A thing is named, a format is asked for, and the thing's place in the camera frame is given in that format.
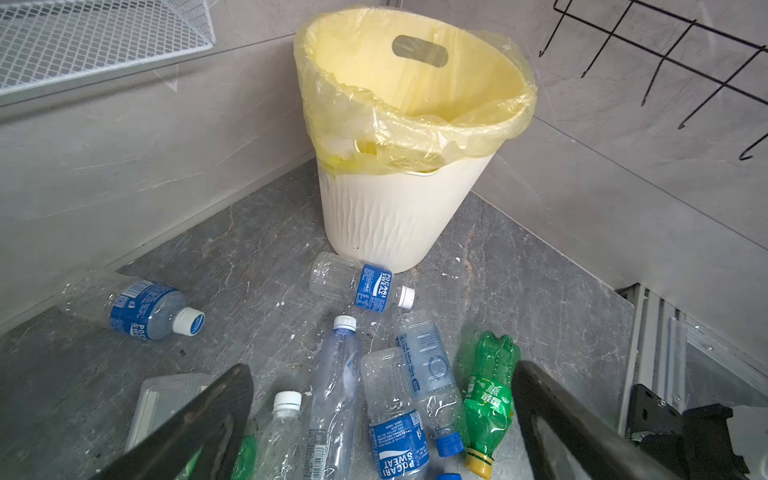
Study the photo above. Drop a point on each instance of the clear square bottle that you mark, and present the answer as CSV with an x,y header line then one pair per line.
x,y
159,399

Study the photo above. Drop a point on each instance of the clear blue tinted bottle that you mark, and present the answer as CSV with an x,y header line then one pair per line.
x,y
433,385

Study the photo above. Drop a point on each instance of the green sprite bottle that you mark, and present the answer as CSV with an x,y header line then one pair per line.
x,y
244,466
489,403

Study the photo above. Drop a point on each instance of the white bin with yellow bag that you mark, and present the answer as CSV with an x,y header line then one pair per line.
x,y
404,112

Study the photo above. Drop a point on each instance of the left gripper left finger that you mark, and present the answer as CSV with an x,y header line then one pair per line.
x,y
208,431

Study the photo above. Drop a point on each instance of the clear bottle blue label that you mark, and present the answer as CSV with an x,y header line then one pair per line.
x,y
365,286

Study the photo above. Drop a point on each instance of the black wire hook rack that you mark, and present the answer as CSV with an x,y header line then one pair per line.
x,y
701,85

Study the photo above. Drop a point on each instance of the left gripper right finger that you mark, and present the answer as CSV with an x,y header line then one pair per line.
x,y
600,452

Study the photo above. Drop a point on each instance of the clear bottle white cap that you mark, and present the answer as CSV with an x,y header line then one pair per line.
x,y
279,443

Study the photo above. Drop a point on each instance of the pocari sweat bottle centre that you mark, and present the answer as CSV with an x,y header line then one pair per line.
x,y
399,443

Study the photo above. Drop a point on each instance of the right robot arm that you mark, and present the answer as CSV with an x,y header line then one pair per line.
x,y
708,442

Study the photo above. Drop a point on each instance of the white wire mesh basket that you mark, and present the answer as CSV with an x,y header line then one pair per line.
x,y
45,43

